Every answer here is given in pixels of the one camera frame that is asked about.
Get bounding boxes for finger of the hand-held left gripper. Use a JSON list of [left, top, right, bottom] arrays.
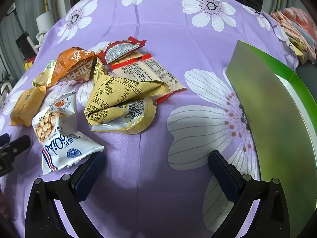
[[0, 134, 31, 157], [0, 154, 16, 177]]

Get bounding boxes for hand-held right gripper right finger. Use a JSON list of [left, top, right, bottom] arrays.
[[207, 150, 290, 238]]

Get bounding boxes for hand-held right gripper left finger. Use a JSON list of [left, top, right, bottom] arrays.
[[25, 151, 109, 238]]

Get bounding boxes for yellow cake packet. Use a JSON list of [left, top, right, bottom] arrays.
[[10, 85, 47, 127]]

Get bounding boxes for white peanut packet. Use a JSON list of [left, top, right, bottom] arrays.
[[32, 92, 104, 175]]

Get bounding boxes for green cardboard box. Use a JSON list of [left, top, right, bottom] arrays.
[[225, 40, 317, 238]]

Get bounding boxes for small gold snack packet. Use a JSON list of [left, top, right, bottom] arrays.
[[32, 59, 58, 88]]

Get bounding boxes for gold and brown snack packet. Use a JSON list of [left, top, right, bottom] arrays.
[[84, 57, 170, 126]]

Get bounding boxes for orange seed packet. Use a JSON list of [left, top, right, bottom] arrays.
[[51, 47, 96, 85]]

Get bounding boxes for beige snack packet red edges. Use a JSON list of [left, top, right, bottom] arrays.
[[110, 53, 187, 105]]

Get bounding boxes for red snack packet silver label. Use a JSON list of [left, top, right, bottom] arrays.
[[98, 37, 148, 66]]

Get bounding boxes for purple floral blanket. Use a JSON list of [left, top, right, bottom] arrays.
[[0, 0, 300, 238]]

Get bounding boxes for red and yellow carton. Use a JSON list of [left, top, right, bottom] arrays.
[[23, 57, 35, 71]]

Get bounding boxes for black device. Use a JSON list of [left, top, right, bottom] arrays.
[[15, 31, 34, 57]]

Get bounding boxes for white paper roll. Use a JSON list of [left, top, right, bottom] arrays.
[[36, 11, 53, 34]]

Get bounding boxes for dark grey sofa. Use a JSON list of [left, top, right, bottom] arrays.
[[296, 62, 317, 95]]

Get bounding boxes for pile of folded clothes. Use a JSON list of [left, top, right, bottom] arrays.
[[270, 7, 317, 63]]

